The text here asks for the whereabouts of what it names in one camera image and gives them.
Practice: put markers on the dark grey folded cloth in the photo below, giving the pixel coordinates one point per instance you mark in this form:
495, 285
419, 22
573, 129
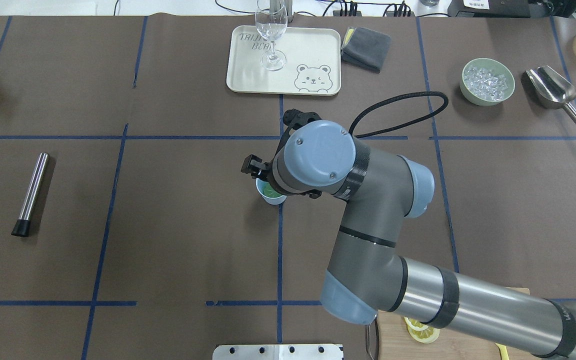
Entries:
365, 48

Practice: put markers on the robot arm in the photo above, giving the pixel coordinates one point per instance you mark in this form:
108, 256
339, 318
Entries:
365, 275

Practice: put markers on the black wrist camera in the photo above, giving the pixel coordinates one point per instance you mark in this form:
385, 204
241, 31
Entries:
295, 119

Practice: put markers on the clear wine glass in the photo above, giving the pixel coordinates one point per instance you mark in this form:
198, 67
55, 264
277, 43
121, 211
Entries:
271, 23

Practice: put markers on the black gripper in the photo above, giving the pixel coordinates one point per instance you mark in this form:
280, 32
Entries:
254, 166

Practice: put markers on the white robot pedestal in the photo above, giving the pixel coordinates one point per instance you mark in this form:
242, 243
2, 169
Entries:
307, 351

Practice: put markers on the yellow plastic knife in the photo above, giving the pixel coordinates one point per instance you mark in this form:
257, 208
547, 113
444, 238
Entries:
503, 351

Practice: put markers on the steel muddler black tip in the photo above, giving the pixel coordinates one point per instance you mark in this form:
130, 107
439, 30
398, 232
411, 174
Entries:
23, 223

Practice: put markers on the aluminium frame post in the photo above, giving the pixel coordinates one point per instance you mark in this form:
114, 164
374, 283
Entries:
290, 12

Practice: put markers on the green bowl of ice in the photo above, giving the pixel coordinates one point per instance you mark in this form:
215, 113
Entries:
486, 82

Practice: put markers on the light blue plastic cup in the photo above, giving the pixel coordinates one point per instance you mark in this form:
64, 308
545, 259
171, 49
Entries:
273, 202

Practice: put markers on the metal ice scoop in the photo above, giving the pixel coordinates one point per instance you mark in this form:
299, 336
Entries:
553, 90

